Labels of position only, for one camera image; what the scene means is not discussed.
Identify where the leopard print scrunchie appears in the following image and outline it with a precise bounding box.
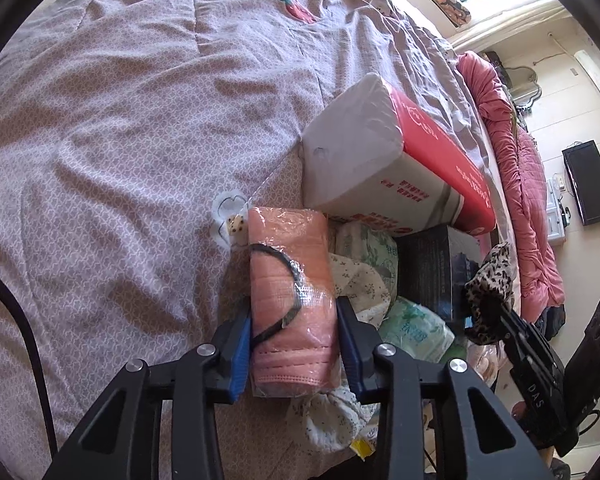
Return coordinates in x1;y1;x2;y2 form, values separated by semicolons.
465;242;515;346

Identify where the pink face mask pack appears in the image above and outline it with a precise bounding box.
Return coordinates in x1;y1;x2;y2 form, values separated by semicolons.
248;207;340;398

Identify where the cream floral scrunchie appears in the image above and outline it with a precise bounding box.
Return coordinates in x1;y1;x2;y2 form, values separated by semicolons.
286;254;391;454

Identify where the yellow white snack packet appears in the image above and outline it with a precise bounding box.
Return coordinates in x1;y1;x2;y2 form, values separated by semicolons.
350;437;376;460

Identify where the pink puff in wrapper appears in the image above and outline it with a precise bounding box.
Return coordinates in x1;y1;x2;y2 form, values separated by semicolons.
467;341;501;387

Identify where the pink rumpled comforter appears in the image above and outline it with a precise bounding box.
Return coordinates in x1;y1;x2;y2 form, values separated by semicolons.
457;52;565;323

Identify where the green floral tissue packet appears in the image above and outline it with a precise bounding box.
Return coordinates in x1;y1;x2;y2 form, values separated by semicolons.
335;221;399;300

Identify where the dark blue small box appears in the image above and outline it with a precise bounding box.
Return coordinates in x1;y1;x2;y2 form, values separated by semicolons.
396;226;481;332

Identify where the white drawer cabinet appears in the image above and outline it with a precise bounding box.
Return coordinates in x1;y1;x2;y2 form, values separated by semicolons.
546;178;570;246

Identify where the red white tissue pack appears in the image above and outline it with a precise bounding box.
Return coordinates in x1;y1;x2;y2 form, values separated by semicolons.
301;73;496;236

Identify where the mauve patterned quilt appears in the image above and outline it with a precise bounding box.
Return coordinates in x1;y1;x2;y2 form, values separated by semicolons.
0;0;496;480

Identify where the vanity mirror dresser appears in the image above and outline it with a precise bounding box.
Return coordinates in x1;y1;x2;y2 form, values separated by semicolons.
483;50;542;116

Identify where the black wall television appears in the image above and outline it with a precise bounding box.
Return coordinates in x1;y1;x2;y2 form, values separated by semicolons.
562;140;600;226

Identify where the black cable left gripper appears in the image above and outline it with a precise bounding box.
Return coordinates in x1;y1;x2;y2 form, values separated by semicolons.
0;259;59;458

